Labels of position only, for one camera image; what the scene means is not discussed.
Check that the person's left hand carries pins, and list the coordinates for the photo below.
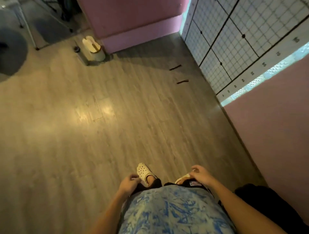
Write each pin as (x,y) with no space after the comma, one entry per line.
(128,185)

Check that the pink counter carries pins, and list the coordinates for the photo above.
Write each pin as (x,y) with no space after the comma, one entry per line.
(135,21)

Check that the dark strip of tape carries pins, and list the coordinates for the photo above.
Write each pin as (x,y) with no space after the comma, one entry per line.
(182,82)
(175,67)

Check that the blue and white patterned shirt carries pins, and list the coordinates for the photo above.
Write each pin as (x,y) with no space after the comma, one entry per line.
(173,212)

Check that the black stand leg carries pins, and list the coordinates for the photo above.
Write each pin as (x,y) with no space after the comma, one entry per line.
(63,18)

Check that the person's left forearm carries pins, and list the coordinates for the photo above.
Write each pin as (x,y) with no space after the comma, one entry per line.
(109,214)

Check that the grey round rug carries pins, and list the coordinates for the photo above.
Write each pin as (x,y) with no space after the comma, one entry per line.
(10,53)

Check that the black trousers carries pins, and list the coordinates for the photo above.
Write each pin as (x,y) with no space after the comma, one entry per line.
(157,183)

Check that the white metal stand leg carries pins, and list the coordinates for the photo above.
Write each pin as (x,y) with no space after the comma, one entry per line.
(28,29)

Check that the person's right hand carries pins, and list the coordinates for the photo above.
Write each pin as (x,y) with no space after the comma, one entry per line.
(204,177)

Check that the person's right fingers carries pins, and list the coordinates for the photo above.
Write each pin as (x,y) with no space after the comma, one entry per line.
(195,171)

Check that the white pedal bin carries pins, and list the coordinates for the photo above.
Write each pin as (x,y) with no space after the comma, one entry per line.
(94,51)

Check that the black bag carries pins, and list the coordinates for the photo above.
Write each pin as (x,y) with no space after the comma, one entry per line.
(270,205)

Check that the white grid panel cabinet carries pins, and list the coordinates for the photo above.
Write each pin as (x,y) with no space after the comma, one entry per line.
(241,36)

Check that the person's left fingers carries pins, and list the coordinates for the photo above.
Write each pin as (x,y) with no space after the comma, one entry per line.
(135,178)

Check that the person's right forearm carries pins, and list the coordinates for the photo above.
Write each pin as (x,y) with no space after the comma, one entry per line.
(239,209)

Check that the white perforated clog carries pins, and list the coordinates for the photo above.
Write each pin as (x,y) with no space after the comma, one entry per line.
(182,178)
(144,173)

